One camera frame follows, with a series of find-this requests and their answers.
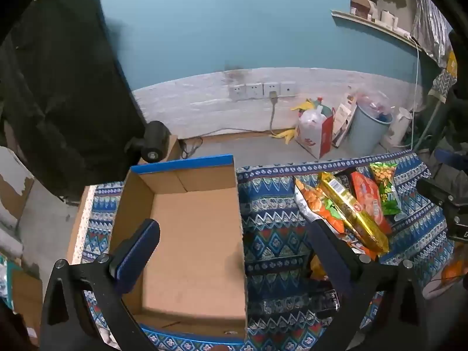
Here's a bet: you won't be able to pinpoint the white cable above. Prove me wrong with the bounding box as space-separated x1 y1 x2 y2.
409 37 422 150

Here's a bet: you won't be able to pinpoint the wall shelf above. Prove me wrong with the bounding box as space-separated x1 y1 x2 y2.
331 9 425 50

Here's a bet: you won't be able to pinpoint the white kettle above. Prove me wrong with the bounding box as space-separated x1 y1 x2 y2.
380 108 412 149

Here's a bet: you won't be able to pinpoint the black cable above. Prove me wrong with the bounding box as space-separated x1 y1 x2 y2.
178 136 203 159

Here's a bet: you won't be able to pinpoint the red and white paper bag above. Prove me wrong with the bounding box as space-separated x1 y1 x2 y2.
295 108 335 159

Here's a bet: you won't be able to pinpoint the white cups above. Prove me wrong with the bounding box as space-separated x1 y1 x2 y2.
380 10 398 30

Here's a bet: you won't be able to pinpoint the light blue trash bin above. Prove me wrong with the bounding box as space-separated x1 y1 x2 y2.
345 100 393 154

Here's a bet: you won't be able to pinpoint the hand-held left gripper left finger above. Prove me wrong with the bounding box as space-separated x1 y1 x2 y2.
39 218 161 351

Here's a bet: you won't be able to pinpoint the long gold snack packet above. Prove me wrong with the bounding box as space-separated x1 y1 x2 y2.
316 171 390 254

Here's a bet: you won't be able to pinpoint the silver foil curtain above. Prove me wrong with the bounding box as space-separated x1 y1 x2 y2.
411 0 454 68

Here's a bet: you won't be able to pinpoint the grey plug with cable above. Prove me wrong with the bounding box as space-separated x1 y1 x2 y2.
199 91 279 137

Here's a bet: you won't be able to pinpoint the banana peel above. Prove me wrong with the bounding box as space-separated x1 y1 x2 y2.
290 99 319 112
271 129 296 144

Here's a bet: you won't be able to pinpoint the black cylindrical device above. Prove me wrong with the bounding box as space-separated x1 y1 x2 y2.
125 121 171 164

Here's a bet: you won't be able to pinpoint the red-orange snack packet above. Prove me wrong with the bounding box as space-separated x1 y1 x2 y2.
349 171 393 235

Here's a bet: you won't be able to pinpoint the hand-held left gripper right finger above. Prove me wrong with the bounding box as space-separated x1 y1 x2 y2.
309 218 428 351

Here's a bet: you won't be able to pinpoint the patterned mop cloth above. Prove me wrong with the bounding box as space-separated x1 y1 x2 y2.
429 69 457 103

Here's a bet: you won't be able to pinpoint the black cloth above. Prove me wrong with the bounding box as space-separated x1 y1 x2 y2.
0 0 147 205

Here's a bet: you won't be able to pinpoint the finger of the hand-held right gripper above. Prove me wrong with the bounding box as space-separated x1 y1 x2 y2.
417 178 456 209

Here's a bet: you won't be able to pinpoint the orange and green snack packet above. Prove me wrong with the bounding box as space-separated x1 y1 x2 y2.
294 177 346 235

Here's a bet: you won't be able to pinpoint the blue patterned blanket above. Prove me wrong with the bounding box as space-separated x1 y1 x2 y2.
78 150 456 351

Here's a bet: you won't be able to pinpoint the white plastic bag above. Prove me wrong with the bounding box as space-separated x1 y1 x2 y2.
298 106 328 150

